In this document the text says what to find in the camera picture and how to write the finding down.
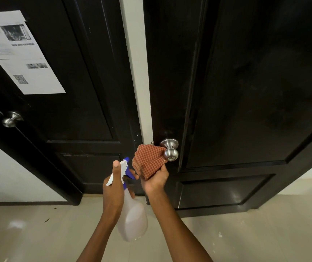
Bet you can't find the white spray bottle blue nozzle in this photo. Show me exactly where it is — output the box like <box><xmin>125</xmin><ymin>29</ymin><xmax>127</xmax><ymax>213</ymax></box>
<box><xmin>106</xmin><ymin>158</ymin><xmax>148</xmax><ymax>242</ymax></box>

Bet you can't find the person's left forearm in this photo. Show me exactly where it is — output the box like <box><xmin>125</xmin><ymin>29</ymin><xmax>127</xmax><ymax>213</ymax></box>
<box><xmin>76</xmin><ymin>208</ymin><xmax>124</xmax><ymax>262</ymax></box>

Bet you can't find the black panelled wooden door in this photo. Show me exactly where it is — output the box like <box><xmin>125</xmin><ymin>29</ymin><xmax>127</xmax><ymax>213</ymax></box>
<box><xmin>143</xmin><ymin>0</ymin><xmax>312</xmax><ymax>218</ymax></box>
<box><xmin>0</xmin><ymin>0</ymin><xmax>145</xmax><ymax>206</ymax></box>

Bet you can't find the person's right forearm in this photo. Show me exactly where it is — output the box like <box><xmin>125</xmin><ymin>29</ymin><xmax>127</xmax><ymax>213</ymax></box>
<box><xmin>144</xmin><ymin>188</ymin><xmax>214</xmax><ymax>262</ymax></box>

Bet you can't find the silver round door knob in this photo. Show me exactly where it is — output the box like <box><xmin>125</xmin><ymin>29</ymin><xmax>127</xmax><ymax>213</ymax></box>
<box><xmin>2</xmin><ymin>111</ymin><xmax>24</xmax><ymax>128</ymax></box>
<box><xmin>160</xmin><ymin>138</ymin><xmax>179</xmax><ymax>162</ymax></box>

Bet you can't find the person's left hand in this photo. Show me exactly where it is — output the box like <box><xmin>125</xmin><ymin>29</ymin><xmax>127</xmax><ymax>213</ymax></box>
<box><xmin>102</xmin><ymin>160</ymin><xmax>135</xmax><ymax>214</ymax></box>

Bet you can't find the white printed paper notice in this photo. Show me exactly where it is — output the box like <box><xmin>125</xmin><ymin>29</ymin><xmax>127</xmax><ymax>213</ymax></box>
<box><xmin>0</xmin><ymin>10</ymin><xmax>66</xmax><ymax>95</ymax></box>

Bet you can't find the red checkered cloth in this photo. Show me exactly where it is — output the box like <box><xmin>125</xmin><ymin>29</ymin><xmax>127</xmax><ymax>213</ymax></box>
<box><xmin>132</xmin><ymin>144</ymin><xmax>168</xmax><ymax>180</ymax></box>

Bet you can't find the person's right hand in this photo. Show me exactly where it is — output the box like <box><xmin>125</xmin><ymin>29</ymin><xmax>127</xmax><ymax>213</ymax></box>
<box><xmin>133</xmin><ymin>164</ymin><xmax>170</xmax><ymax>197</ymax></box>

